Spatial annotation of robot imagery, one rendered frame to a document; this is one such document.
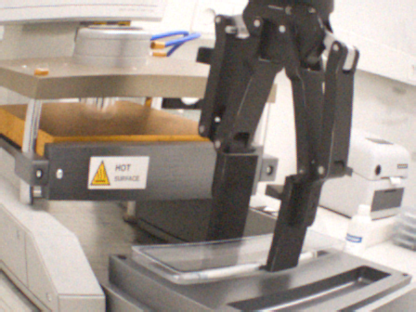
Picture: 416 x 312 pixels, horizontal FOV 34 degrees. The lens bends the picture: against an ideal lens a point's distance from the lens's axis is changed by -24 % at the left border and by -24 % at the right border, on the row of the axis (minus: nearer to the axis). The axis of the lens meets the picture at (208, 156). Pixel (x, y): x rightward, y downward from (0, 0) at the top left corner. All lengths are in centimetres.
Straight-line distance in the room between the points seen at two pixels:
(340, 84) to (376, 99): 155
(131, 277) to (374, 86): 157
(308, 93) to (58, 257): 21
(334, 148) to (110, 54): 25
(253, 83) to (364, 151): 105
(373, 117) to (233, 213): 148
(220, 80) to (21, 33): 33
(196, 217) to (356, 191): 86
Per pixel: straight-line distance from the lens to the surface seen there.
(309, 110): 54
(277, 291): 54
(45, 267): 54
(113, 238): 82
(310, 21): 54
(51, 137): 62
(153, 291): 52
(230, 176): 59
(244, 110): 59
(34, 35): 86
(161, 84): 67
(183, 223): 82
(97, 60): 70
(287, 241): 56
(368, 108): 203
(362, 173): 162
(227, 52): 60
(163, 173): 67
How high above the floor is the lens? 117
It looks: 11 degrees down
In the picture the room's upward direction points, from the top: 9 degrees clockwise
